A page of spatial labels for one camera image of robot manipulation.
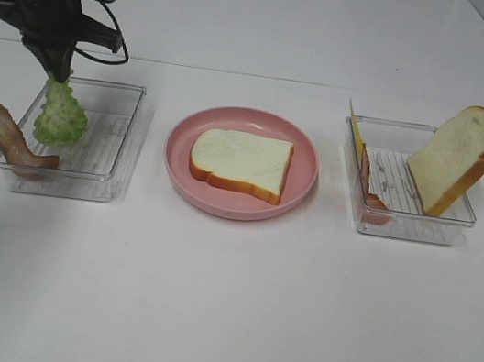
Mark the brown bacon strip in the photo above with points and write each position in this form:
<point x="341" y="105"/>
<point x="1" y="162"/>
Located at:
<point x="17" y="152"/>

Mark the clear plastic tray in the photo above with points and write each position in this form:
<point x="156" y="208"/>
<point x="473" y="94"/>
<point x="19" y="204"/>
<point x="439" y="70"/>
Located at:
<point x="99" y="166"/>
<point x="389" y="145"/>

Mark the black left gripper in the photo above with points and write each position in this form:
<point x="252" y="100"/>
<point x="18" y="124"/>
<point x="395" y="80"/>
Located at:
<point x="52" y="30"/>

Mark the right clear plastic tray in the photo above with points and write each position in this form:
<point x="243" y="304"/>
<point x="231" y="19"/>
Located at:
<point x="389" y="145"/>

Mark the yellow cheese slice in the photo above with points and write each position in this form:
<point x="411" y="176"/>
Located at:
<point x="358" y="139"/>

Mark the bread slice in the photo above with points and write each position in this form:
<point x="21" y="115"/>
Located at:
<point x="451" y="162"/>
<point x="239" y="161"/>

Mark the left clear plastic tray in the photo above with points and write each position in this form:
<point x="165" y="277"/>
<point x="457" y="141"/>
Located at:
<point x="99" y="166"/>

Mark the green lettuce leaf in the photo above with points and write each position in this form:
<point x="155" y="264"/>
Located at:
<point x="62" y="121"/>

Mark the pink round plate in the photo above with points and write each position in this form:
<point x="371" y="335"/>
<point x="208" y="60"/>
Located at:
<point x="300" y="179"/>

